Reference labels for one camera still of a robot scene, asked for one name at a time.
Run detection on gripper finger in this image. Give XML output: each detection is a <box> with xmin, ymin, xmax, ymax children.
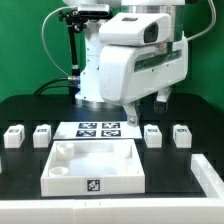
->
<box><xmin>154</xmin><ymin>87</ymin><xmax>171</xmax><ymax>114</ymax></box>
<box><xmin>124</xmin><ymin>101</ymin><xmax>139</xmax><ymax>127</ymax></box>

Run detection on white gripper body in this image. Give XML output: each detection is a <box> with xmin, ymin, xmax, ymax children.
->
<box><xmin>99</xmin><ymin>38</ymin><xmax>188</xmax><ymax>105</ymax></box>

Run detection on white square tabletop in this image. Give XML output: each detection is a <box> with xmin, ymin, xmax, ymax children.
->
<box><xmin>40</xmin><ymin>139</ymin><xmax>145</xmax><ymax>197</ymax></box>

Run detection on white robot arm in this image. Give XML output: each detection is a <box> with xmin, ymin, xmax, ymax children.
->
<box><xmin>62</xmin><ymin>0</ymin><xmax>188</xmax><ymax>126</ymax></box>

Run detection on white marker sheet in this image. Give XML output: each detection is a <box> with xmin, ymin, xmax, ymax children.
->
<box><xmin>53</xmin><ymin>121</ymin><xmax>142</xmax><ymax>140</ymax></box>

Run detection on grey cable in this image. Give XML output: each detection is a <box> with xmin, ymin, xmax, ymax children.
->
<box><xmin>41</xmin><ymin>5</ymin><xmax>81</xmax><ymax>83</ymax></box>

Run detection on black camera stand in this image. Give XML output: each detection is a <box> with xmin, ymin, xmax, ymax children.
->
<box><xmin>59</xmin><ymin>10</ymin><xmax>87</xmax><ymax>97</ymax></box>

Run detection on grey camera on stand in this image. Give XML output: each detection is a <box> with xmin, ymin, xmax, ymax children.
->
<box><xmin>78</xmin><ymin>4</ymin><xmax>110</xmax><ymax>16</ymax></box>

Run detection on black cables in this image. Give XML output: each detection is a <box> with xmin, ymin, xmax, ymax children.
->
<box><xmin>34</xmin><ymin>77</ymin><xmax>73</xmax><ymax>96</ymax></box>

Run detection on white front wall fixture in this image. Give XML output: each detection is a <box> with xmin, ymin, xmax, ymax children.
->
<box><xmin>0</xmin><ymin>198</ymin><xmax>224</xmax><ymax>224</ymax></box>

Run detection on white wall fixture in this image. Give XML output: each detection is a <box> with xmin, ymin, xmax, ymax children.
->
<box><xmin>191</xmin><ymin>154</ymin><xmax>224</xmax><ymax>199</ymax></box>
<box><xmin>0</xmin><ymin>198</ymin><xmax>224</xmax><ymax>224</ymax></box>

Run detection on white right wall fixture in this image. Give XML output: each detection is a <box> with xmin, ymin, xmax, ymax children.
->
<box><xmin>191</xmin><ymin>154</ymin><xmax>224</xmax><ymax>199</ymax></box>

